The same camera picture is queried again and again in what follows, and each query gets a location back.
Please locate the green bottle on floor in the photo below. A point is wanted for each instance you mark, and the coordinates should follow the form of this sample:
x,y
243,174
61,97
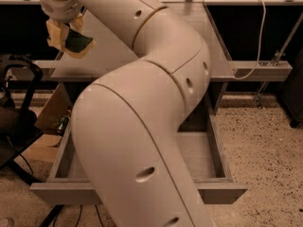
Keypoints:
x,y
62,123

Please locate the open grey top drawer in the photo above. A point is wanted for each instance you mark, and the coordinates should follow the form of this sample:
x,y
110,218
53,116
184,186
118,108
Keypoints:
x,y
200,146

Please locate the cardboard box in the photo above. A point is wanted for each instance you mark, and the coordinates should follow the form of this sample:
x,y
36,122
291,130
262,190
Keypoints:
x,y
50,107

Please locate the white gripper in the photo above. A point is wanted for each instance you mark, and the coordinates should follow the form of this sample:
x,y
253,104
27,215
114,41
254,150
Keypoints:
x,y
61,11

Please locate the grey wooden cabinet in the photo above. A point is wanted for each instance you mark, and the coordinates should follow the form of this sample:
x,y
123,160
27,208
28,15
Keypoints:
x,y
110,53

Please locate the green and yellow sponge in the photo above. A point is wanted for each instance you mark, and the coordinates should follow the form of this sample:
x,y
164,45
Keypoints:
x,y
77,45

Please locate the black chair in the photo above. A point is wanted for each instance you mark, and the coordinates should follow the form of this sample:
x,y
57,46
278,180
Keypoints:
x,y
17,125

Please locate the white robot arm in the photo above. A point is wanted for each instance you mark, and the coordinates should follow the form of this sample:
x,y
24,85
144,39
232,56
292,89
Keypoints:
x,y
124,124

